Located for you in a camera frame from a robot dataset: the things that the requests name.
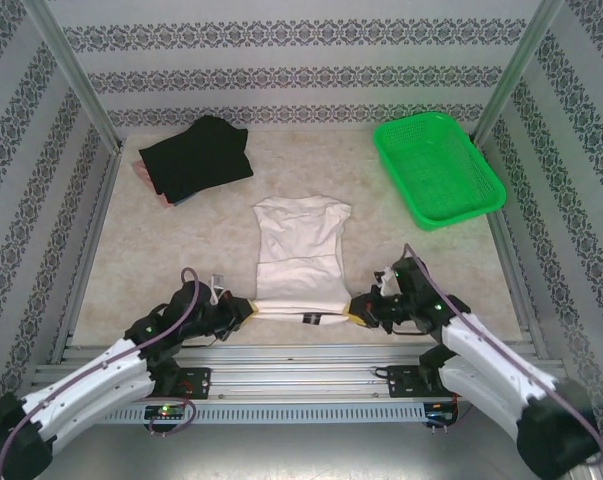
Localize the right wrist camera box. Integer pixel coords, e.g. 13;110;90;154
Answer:
374;268;398;297

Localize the aluminium left frame post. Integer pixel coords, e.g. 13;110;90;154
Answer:
24;0;127;154

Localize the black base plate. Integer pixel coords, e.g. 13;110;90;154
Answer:
153;367;212;401
388;363;462;400

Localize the left controller board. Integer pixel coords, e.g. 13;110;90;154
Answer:
143;403;190;422

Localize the pink t-shirt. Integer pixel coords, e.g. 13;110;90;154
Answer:
133;159;175;209

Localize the slotted grey cable duct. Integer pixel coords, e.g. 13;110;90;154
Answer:
103;403;428;427

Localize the grey metal sheet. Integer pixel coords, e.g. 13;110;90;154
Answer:
28;422;595;480

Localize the controller board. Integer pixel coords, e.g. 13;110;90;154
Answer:
143;403;190;422
425;401;461;426

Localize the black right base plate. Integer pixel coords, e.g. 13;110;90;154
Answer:
388;363;462;400

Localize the aluminium right side rail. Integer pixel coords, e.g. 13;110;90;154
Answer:
470;142;552;359

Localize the right controller board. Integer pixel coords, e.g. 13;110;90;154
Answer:
425;401;461;426

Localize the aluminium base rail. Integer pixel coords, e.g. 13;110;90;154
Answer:
30;343;570;401

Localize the aluminium left side rail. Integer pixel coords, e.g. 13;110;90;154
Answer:
50;147;125;364

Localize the green plastic basket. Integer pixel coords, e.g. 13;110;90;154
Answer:
372;112;507;232

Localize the aluminium right frame post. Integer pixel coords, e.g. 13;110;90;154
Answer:
470;0;570;146

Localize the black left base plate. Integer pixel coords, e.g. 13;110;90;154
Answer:
153;367;212;401

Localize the white t-shirt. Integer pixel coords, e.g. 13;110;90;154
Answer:
250;196;355;329

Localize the black t-shirt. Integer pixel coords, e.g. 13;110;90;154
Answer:
138;115;255;199

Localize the aluminium frame post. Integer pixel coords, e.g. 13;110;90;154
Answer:
470;0;570;146
24;0;127;154

